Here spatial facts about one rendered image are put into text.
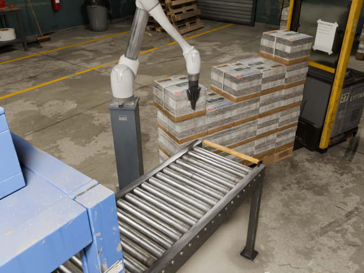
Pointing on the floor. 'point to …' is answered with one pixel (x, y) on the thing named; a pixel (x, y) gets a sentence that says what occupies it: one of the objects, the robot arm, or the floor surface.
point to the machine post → (100, 229)
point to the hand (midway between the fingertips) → (193, 104)
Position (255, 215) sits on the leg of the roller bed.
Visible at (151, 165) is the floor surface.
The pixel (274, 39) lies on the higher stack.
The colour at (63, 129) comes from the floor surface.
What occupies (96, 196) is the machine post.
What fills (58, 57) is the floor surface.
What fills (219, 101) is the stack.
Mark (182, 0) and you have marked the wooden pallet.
